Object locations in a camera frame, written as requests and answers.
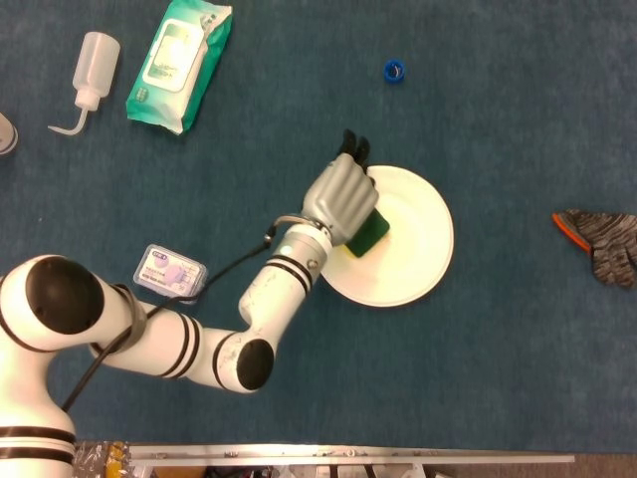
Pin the white round plate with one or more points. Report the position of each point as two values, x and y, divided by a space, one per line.
413 249

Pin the blue bottle cap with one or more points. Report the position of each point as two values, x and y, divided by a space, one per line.
394 71

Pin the teal felt table mat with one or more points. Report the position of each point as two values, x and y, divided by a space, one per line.
448 373

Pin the green yellow sponge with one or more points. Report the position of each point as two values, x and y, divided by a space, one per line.
370 234

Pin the clear dental floss pick box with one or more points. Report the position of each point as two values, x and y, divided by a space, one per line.
166 271

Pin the crinkled clear plastic wrap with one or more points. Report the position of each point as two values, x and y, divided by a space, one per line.
99 460

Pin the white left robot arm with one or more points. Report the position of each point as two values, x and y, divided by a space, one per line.
164 338

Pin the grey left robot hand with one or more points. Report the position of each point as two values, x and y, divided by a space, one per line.
341 196

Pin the translucent squeeze wash bottle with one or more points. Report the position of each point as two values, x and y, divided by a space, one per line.
95 62

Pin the green wet wipes pack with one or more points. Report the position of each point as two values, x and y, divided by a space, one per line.
171 65

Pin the grey striped work glove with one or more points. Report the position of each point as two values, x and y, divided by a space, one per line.
607 239

